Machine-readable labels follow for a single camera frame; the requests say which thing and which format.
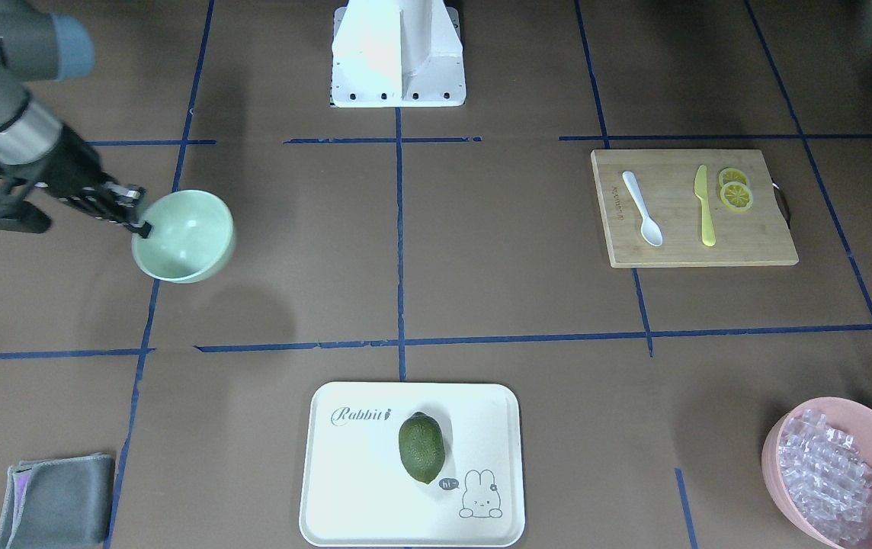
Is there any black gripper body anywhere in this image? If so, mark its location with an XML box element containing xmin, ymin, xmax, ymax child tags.
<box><xmin>0</xmin><ymin>127</ymin><xmax>144</xmax><ymax>234</ymax></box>

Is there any green bowl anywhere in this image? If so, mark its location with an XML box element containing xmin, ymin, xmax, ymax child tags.
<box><xmin>130</xmin><ymin>190</ymin><xmax>237</xmax><ymax>284</ymax></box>

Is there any white plastic spoon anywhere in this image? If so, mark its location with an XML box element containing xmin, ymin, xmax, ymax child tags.
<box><xmin>622</xmin><ymin>171</ymin><xmax>665</xmax><ymax>247</ymax></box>

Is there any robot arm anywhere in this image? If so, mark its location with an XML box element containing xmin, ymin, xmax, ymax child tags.
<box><xmin>0</xmin><ymin>1</ymin><xmax>152</xmax><ymax>239</ymax></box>

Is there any grey folded cloth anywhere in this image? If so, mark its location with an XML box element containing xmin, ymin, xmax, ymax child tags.
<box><xmin>0</xmin><ymin>453</ymin><xmax>114</xmax><ymax>548</ymax></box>

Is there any white rabbit tray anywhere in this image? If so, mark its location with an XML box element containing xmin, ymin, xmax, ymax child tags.
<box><xmin>299</xmin><ymin>382</ymin><xmax>526</xmax><ymax>547</ymax></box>

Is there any green avocado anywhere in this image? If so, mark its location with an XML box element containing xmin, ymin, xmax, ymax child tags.
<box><xmin>398</xmin><ymin>411</ymin><xmax>446</xmax><ymax>484</ymax></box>

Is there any yellow plastic knife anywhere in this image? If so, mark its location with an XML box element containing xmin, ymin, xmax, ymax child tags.
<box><xmin>693</xmin><ymin>164</ymin><xmax>717</xmax><ymax>247</ymax></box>

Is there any lower lemon slice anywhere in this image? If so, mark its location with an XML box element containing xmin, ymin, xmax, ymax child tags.
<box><xmin>717</xmin><ymin>167</ymin><xmax>751</xmax><ymax>188</ymax></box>

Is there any bamboo cutting board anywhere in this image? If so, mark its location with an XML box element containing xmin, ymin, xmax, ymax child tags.
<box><xmin>591</xmin><ymin>149</ymin><xmax>799</xmax><ymax>268</ymax></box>

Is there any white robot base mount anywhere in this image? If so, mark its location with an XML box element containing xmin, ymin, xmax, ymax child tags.
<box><xmin>329</xmin><ymin>1</ymin><xmax>467</xmax><ymax>108</ymax></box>

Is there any metal cutting board handle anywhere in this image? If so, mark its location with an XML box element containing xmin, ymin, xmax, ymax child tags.
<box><xmin>771</xmin><ymin>181</ymin><xmax>792</xmax><ymax>228</ymax></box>

